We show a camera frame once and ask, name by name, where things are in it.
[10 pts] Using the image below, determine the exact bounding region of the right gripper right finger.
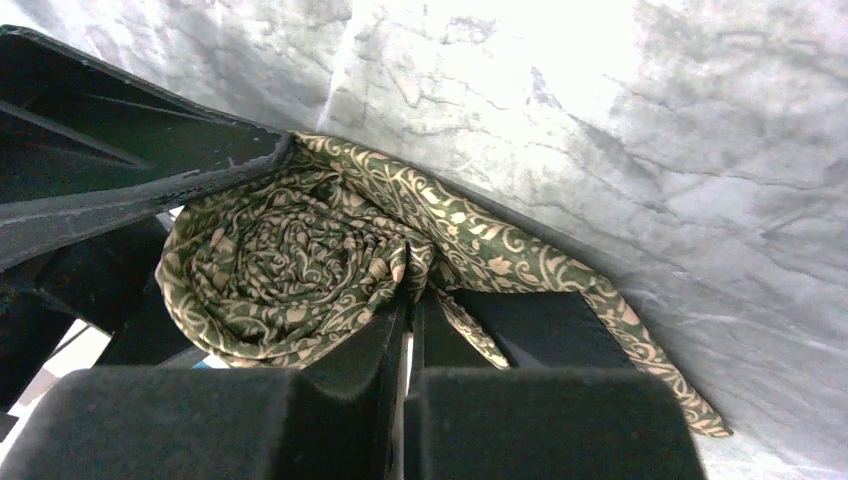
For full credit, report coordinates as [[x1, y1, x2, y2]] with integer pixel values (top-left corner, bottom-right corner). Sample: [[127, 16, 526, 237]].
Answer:
[[403, 291, 704, 479]]

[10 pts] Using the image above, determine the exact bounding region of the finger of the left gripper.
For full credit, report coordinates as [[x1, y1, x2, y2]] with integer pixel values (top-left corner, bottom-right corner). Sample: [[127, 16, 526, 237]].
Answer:
[[1, 217, 192, 411], [1, 25, 292, 268]]

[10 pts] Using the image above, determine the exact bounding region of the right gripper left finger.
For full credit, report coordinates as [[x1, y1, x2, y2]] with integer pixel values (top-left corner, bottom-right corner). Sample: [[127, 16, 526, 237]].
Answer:
[[1, 300, 407, 479]]

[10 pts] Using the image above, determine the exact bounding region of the olive gold patterned tie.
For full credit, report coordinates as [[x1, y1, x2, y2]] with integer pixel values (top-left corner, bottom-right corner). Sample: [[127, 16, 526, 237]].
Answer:
[[155, 132, 731, 438]]

